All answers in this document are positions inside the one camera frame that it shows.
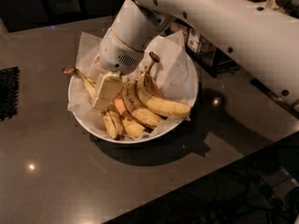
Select black wire rack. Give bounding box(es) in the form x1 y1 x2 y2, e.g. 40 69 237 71
167 19 244 77

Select yellow banana bottom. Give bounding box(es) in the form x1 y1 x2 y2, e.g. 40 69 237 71
122 119 146 138

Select black chair frame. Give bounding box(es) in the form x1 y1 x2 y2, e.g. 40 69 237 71
41 0 87 24

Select white packet boxes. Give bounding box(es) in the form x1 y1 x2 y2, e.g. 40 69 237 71
170 22 215 53

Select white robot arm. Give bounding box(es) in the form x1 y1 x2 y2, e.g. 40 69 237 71
99 0 299 110

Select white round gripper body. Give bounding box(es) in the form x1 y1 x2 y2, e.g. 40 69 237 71
99 28 144 75

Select orange-tinted banana underneath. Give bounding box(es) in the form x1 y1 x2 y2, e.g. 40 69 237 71
114 94 128 118

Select spotted yellow banana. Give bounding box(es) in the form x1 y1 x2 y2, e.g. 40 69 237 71
62 66 124 140

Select white bowl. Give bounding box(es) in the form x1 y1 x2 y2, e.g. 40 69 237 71
67 35 199 145

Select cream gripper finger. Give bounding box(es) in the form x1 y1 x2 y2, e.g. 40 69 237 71
92 72 122 111
87 54 107 80

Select black cables under table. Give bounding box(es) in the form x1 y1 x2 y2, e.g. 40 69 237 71
186 168 299 224

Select black grid vent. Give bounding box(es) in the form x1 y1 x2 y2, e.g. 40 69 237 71
0 66 20 121

